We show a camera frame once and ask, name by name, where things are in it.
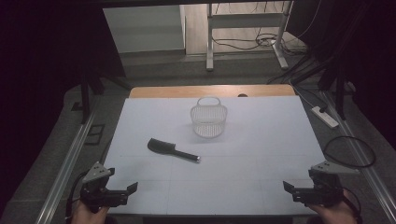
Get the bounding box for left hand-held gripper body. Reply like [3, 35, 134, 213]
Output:
[79, 161, 129, 215]

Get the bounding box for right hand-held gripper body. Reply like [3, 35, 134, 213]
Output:
[292, 161, 360, 208]

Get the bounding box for black hairbrush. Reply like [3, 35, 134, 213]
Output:
[147, 137, 202, 164]

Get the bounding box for white slotted plastic basket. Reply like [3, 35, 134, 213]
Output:
[190, 95, 229, 139]

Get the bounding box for person's left hand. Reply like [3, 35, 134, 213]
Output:
[70, 200, 110, 224]

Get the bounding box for person's right hand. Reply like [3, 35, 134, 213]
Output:
[307, 189, 360, 224]

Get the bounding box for white power strip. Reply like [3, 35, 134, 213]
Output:
[311, 105, 340, 130]

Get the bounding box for black stand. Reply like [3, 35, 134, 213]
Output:
[78, 69, 134, 125]
[289, 52, 358, 121]

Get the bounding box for grey partition panel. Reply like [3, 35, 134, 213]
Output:
[102, 5, 187, 54]

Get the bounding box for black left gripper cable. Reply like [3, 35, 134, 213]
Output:
[64, 170, 92, 220]

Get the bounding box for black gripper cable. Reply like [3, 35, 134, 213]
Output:
[342, 186, 364, 224]
[64, 170, 92, 220]

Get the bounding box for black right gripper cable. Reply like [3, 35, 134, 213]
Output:
[342, 186, 364, 224]

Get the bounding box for black floor bracket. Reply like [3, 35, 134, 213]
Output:
[83, 123, 106, 147]

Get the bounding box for aluminium rail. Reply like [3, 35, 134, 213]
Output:
[35, 110, 98, 224]
[320, 90, 396, 224]

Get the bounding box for looped black cable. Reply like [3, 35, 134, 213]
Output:
[321, 135, 377, 169]

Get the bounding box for tangled black floor cables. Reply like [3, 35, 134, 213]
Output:
[211, 29, 307, 56]

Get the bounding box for white metal desk frame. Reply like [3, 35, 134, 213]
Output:
[205, 0, 295, 72]

